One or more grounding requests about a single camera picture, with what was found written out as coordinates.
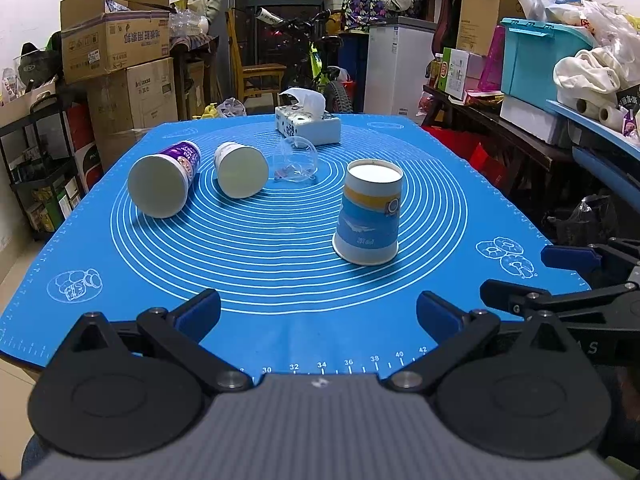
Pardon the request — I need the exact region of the white paper cup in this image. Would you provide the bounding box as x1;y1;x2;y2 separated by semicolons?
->
214;142;270;199

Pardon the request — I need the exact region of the open printed cardboard box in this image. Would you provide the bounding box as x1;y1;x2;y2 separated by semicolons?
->
60;0;172;85

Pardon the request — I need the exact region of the white storage box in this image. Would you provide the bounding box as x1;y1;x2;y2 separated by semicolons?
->
500;95;572;149

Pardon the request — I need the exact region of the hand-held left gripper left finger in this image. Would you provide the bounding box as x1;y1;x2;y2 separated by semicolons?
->
47;288;254;394

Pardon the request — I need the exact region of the white paper roll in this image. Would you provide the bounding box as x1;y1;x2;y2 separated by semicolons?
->
599;106;628;129

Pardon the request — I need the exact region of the black bicycle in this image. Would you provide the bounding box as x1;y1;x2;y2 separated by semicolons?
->
255;7;362;114

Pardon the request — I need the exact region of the wooden chair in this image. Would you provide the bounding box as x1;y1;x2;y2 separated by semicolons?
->
225;8;287;107

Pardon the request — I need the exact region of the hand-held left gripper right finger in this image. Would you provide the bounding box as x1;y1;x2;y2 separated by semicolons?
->
382;290;599;394

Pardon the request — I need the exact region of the floral fabric bag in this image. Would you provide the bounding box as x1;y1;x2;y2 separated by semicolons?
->
342;0;397;34

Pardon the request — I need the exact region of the black plastic bag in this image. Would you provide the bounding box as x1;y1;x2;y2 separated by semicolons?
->
554;194;619;249

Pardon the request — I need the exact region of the clear plastic cup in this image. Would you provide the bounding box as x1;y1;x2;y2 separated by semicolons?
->
270;136;318;184

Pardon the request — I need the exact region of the white cloth bundle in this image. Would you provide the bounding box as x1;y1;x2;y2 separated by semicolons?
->
553;48;637;109

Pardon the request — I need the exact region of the pink gift bag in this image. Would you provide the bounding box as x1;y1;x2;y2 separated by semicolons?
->
477;25;507;93

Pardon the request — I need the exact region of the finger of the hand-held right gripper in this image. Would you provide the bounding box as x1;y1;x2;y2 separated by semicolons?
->
541;238;640;286
479;279;640;322

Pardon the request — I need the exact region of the white tissue box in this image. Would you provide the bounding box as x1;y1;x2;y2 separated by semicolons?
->
275;87;342;145

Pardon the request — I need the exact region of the dark wooden side table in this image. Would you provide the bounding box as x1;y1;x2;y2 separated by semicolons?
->
422;84;572;198

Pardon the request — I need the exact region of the purple paper cup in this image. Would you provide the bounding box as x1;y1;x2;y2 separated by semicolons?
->
127;140;202;219

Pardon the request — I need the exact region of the blue silicone baking mat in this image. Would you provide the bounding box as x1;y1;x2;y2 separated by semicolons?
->
0;114;594;387

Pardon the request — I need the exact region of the light blue board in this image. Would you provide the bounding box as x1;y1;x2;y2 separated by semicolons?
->
546;99;640;162

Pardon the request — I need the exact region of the white plastic bag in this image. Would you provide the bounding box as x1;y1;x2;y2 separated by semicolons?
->
510;0;640;63

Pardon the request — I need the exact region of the teal plastic storage bin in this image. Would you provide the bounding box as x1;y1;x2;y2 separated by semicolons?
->
500;17;597;112

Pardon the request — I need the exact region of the black shelf cart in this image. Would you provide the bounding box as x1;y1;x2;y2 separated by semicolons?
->
0;91;103;242

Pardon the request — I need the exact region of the plain brown cardboard box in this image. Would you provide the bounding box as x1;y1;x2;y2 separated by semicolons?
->
87;57;179;172

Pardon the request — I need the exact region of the red shopping bag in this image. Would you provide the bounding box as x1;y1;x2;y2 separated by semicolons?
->
424;125;495;187

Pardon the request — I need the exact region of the blue and yellow paper cup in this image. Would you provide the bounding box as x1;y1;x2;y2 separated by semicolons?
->
332;158;404;266

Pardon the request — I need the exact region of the white chest freezer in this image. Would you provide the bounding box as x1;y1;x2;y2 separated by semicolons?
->
363;16;437;120

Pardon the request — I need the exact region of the tall cardboard box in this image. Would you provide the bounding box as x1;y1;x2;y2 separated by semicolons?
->
456;0;527;57

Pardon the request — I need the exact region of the green and white carton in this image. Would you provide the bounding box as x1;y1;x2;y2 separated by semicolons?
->
442;47;487;101

